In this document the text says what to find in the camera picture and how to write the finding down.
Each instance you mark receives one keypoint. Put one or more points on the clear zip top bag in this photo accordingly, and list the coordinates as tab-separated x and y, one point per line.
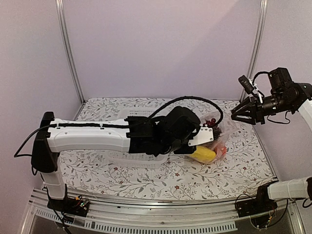
228	127

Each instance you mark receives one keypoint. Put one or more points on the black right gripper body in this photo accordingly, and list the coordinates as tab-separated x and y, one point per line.
260	114

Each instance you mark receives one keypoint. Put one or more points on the orange toy pepper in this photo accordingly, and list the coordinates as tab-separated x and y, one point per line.
221	151

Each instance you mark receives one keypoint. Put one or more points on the aluminium frame post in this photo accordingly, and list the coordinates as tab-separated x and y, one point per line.
258	38
68	49

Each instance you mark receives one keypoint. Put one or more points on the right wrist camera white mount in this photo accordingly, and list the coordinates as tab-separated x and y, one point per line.
250	88

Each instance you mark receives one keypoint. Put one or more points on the white plastic mesh basket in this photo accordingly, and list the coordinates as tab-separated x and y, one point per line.
135	160

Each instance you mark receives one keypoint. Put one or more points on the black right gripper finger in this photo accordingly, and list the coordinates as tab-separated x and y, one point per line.
247	120
243	109

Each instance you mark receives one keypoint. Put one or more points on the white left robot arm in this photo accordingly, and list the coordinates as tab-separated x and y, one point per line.
57	135

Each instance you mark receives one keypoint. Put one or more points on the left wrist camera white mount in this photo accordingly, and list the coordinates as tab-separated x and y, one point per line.
204	135

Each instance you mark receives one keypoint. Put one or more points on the right aluminium frame post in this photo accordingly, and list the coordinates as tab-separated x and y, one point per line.
258	38

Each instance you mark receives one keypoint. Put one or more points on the dark red toy grapes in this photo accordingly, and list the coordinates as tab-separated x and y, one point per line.
213	125

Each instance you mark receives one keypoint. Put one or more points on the aluminium front rail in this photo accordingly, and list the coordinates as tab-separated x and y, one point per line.
110	214

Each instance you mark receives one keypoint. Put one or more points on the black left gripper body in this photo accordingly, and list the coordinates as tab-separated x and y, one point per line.
169	147

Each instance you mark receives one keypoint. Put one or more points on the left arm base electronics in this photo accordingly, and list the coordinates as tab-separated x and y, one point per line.
78	206

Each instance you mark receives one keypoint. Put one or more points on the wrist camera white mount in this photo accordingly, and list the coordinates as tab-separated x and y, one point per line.
250	88
204	135

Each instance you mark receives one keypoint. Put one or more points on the yellow toy lemon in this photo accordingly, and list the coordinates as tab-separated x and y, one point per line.
203	155

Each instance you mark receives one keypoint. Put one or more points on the floral patterned table mat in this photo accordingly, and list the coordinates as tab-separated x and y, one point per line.
241	171

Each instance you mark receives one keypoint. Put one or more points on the left aluminium frame post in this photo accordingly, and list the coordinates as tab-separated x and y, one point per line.
68	49

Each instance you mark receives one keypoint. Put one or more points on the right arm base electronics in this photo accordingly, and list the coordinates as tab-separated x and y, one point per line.
245	205

